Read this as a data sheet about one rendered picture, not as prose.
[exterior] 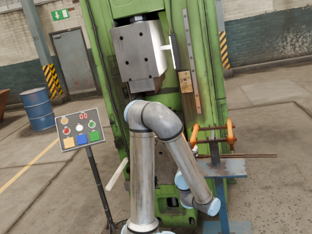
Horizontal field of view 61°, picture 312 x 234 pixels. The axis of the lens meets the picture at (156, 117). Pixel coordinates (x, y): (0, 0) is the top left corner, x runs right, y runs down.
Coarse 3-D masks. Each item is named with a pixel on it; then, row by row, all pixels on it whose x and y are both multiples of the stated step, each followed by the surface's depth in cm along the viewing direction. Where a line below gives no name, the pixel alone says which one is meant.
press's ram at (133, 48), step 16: (112, 32) 192; (128, 32) 190; (144, 32) 187; (160, 32) 215; (128, 48) 194; (144, 48) 191; (160, 48) 208; (128, 64) 198; (144, 64) 196; (160, 64) 204; (128, 80) 203
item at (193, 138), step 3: (198, 123) 199; (195, 126) 195; (195, 129) 190; (192, 132) 186; (195, 132) 185; (192, 135) 181; (195, 135) 181; (192, 138) 176; (195, 138) 180; (192, 141) 172; (192, 144) 167; (192, 147) 165
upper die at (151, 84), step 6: (150, 78) 198; (156, 78) 208; (162, 78) 228; (132, 84) 203; (138, 84) 202; (144, 84) 201; (150, 84) 200; (156, 84) 206; (132, 90) 205; (138, 90) 204; (144, 90) 203; (150, 90) 202
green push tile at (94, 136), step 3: (90, 132) 208; (93, 132) 209; (96, 132) 209; (90, 135) 208; (93, 135) 208; (96, 135) 208; (99, 135) 209; (90, 138) 208; (93, 138) 208; (96, 138) 208; (99, 138) 208; (93, 141) 208
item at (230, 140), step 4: (228, 120) 194; (228, 124) 186; (228, 128) 181; (228, 132) 174; (232, 132) 173; (228, 136) 169; (232, 136) 168; (228, 140) 164; (232, 140) 160; (232, 144) 156; (232, 148) 157
